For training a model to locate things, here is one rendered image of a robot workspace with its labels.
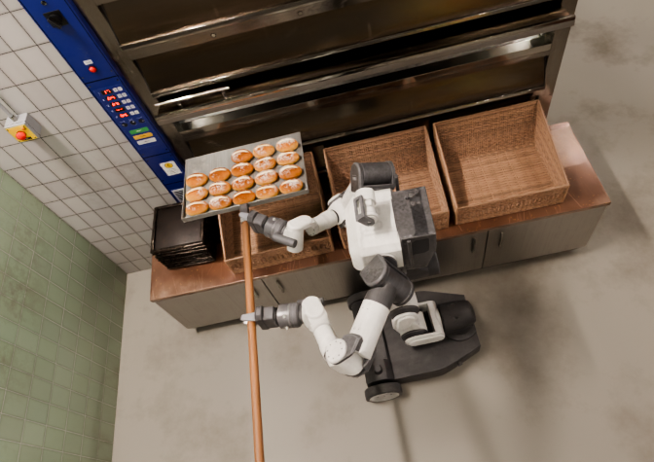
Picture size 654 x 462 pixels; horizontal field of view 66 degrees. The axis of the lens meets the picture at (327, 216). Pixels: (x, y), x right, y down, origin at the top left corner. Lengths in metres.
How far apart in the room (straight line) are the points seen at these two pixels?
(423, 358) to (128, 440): 1.75
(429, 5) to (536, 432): 2.11
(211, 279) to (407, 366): 1.13
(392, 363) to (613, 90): 2.52
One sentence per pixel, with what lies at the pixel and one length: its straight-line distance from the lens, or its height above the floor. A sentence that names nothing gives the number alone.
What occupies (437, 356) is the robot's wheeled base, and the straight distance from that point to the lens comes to 2.84.
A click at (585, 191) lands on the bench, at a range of 2.89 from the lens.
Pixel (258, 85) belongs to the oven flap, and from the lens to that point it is 2.30.
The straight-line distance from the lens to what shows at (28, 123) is 2.61.
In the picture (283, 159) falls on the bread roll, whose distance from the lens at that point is 2.21.
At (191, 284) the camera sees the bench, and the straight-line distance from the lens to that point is 2.82.
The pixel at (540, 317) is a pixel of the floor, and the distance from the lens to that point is 3.15.
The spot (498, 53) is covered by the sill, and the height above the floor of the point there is 1.18.
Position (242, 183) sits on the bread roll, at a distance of 2.19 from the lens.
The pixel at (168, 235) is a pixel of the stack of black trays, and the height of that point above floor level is 0.78.
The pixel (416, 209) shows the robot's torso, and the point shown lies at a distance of 1.76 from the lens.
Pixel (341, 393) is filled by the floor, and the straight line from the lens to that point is 3.00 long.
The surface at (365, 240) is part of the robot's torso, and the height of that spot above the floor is 1.41.
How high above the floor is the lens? 2.90
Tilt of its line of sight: 57 degrees down
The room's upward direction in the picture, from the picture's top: 19 degrees counter-clockwise
